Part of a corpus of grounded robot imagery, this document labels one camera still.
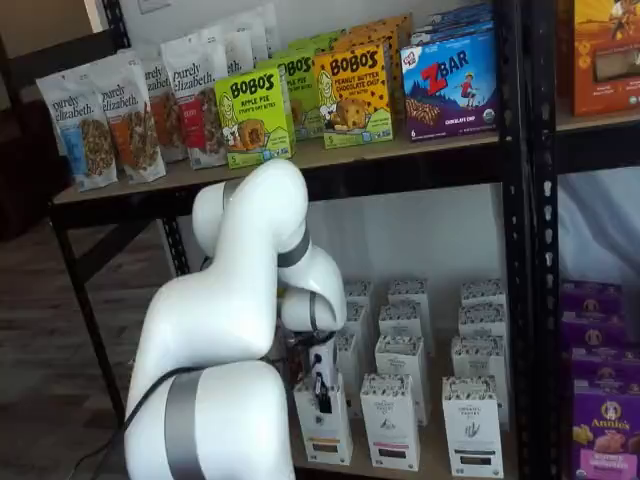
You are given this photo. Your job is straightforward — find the dark brown furniture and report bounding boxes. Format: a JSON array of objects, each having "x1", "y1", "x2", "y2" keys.
[{"x1": 0, "y1": 34, "x2": 71, "y2": 242}]

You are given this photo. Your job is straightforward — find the black metal shelving rack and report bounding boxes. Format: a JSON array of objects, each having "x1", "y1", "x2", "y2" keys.
[
  {"x1": 49, "y1": 0, "x2": 532, "y2": 480},
  {"x1": 524, "y1": 0, "x2": 640, "y2": 480}
]

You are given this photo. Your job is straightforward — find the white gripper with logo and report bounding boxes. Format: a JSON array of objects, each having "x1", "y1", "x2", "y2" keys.
[{"x1": 307, "y1": 341, "x2": 338, "y2": 416}]

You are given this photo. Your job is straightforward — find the purple Annie's snack box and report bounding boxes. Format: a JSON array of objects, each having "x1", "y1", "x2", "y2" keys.
[
  {"x1": 569, "y1": 349, "x2": 640, "y2": 396},
  {"x1": 559, "y1": 282, "x2": 626, "y2": 326},
  {"x1": 560, "y1": 319, "x2": 632, "y2": 357},
  {"x1": 572, "y1": 387, "x2": 640, "y2": 480}
]

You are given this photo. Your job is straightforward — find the yellow Bobo's peanut butter box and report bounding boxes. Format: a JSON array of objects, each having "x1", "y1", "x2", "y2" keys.
[
  {"x1": 349, "y1": 13, "x2": 414, "y2": 51},
  {"x1": 329, "y1": 23, "x2": 402, "y2": 137},
  {"x1": 313, "y1": 43, "x2": 395, "y2": 150}
]

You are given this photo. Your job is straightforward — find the orange snack box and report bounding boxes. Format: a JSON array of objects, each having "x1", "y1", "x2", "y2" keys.
[{"x1": 558, "y1": 0, "x2": 640, "y2": 118}]

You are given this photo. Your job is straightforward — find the granola bag blue label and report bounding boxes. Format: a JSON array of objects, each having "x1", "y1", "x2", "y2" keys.
[{"x1": 35, "y1": 67, "x2": 119, "y2": 192}]

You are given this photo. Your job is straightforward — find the white tea box black strip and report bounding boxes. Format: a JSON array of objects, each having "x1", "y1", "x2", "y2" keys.
[
  {"x1": 458, "y1": 303, "x2": 508, "y2": 340},
  {"x1": 460, "y1": 280, "x2": 507, "y2": 309},
  {"x1": 451, "y1": 334, "x2": 510, "y2": 416},
  {"x1": 441, "y1": 375, "x2": 505, "y2": 479}
]

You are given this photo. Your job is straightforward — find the white plastic sheet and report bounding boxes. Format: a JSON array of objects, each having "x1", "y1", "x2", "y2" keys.
[{"x1": 557, "y1": 167, "x2": 640, "y2": 289}]

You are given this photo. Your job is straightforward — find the granola bag orange label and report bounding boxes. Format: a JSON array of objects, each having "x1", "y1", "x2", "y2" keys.
[
  {"x1": 92, "y1": 52, "x2": 167, "y2": 184},
  {"x1": 133, "y1": 47, "x2": 189, "y2": 165}
]

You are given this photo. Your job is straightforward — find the long black cable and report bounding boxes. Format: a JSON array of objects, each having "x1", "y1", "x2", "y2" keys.
[{"x1": 122, "y1": 367, "x2": 201, "y2": 444}]

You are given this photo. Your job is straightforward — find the short black looped gripper cable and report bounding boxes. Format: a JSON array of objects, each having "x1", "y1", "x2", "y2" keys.
[{"x1": 280, "y1": 332, "x2": 321, "y2": 382}]

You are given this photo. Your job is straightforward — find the granola bag red label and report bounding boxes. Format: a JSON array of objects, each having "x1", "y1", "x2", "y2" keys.
[{"x1": 160, "y1": 30, "x2": 232, "y2": 170}]

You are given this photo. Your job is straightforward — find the white tea box pink strip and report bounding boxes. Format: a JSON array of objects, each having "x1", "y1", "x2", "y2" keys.
[
  {"x1": 359, "y1": 373, "x2": 421, "y2": 471},
  {"x1": 388, "y1": 279, "x2": 432, "y2": 307},
  {"x1": 378, "y1": 302, "x2": 434, "y2": 341},
  {"x1": 374, "y1": 333, "x2": 432, "y2": 426}
]

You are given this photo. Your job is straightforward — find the white granola bag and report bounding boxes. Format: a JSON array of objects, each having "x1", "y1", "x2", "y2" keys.
[
  {"x1": 239, "y1": 3, "x2": 279, "y2": 66},
  {"x1": 214, "y1": 24, "x2": 256, "y2": 79}
]

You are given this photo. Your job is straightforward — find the green Bobo's apple pie box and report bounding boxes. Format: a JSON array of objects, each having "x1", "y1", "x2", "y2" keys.
[
  {"x1": 272, "y1": 49, "x2": 325, "y2": 141},
  {"x1": 214, "y1": 67, "x2": 296, "y2": 170},
  {"x1": 287, "y1": 29, "x2": 349, "y2": 55}
]

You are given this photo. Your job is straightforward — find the purple blue ZBar box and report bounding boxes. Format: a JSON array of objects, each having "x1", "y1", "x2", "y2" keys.
[
  {"x1": 399, "y1": 24, "x2": 499, "y2": 143},
  {"x1": 410, "y1": 19, "x2": 496, "y2": 47},
  {"x1": 424, "y1": 3, "x2": 494, "y2": 26}
]

